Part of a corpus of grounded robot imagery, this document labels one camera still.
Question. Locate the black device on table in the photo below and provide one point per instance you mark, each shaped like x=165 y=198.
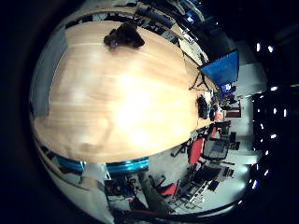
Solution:
x=203 y=107

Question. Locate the black tripod stand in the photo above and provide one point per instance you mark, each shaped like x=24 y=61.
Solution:
x=199 y=81

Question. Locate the red office chair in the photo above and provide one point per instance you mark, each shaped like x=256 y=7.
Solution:
x=196 y=151
x=168 y=189

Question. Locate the large blue monitor screen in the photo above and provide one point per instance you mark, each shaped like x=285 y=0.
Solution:
x=221 y=68

